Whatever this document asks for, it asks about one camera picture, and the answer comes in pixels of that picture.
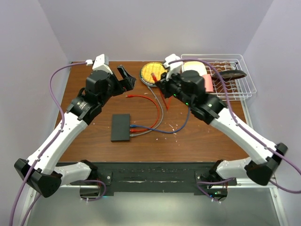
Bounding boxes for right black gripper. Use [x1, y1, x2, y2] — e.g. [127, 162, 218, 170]
[156, 68, 195, 108]

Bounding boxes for short red ethernet cable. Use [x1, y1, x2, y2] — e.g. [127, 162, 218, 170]
[126, 94, 161, 133]

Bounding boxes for grey ethernet cable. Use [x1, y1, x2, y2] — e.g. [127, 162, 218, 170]
[129, 86, 165, 137]

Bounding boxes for white wire dish rack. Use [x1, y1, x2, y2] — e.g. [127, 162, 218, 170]
[181, 54, 257, 101]

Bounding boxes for dark brown plate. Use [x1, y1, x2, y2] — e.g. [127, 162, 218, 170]
[219, 70, 247, 82]

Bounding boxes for black network switch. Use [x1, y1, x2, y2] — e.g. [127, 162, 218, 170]
[111, 114, 130, 142]

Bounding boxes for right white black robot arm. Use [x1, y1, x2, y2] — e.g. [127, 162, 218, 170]
[155, 70, 287, 186]

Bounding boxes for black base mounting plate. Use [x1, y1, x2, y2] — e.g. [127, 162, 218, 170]
[70, 162, 237, 197]

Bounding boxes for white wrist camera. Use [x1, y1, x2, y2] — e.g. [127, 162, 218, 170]
[162, 54, 182, 81]
[85, 54, 112, 74]

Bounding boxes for yellow round plate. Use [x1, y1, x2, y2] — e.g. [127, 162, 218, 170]
[140, 62, 167, 87]

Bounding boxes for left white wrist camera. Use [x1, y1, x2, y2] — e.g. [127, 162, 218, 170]
[85, 54, 112, 74]

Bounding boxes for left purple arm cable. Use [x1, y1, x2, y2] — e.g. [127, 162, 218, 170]
[8, 60, 106, 226]

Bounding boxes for blue ethernet cable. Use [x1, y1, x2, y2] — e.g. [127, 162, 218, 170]
[129, 107, 191, 135]

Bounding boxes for pink cup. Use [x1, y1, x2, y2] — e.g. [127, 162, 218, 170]
[202, 74, 214, 93]

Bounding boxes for aluminium frame rail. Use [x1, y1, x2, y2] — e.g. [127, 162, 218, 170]
[17, 150, 289, 226]

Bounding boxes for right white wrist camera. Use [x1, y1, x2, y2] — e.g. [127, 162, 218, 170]
[162, 54, 182, 81]

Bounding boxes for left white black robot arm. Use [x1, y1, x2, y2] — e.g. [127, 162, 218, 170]
[14, 65, 136, 198]

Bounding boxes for cream plate in rack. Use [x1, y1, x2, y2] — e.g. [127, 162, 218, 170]
[183, 61, 207, 76]

